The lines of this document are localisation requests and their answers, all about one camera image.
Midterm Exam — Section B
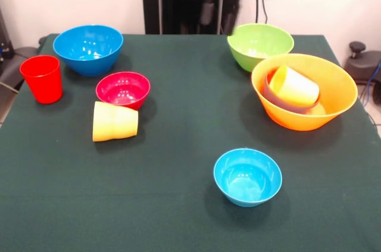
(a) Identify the yellow cup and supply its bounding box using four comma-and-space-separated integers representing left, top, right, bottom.
269, 65, 320, 106
92, 101, 117, 142

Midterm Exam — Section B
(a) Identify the small magenta bowl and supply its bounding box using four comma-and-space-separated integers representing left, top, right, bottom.
95, 71, 151, 111

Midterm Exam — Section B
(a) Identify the large orange-yellow bowl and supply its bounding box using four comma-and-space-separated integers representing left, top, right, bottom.
251, 53, 358, 132

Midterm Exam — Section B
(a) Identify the orange-yellow cup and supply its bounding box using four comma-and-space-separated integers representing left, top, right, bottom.
114, 105, 139, 139

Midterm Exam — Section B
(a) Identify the small light blue bowl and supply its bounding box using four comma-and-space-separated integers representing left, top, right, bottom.
213, 148, 283, 208

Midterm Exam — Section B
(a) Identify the large green bowl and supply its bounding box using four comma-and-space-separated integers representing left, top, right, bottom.
227, 23, 295, 73

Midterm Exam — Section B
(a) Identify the large blue bowl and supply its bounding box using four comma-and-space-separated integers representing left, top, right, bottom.
52, 24, 124, 77

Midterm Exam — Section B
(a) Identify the red cup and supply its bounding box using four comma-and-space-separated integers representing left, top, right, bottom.
19, 55, 64, 104

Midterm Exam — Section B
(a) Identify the dark green tablecloth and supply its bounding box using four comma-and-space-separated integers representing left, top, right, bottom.
0, 33, 381, 252

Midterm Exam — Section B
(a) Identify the black hanging cable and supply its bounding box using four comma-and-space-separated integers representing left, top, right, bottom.
255, 0, 268, 24

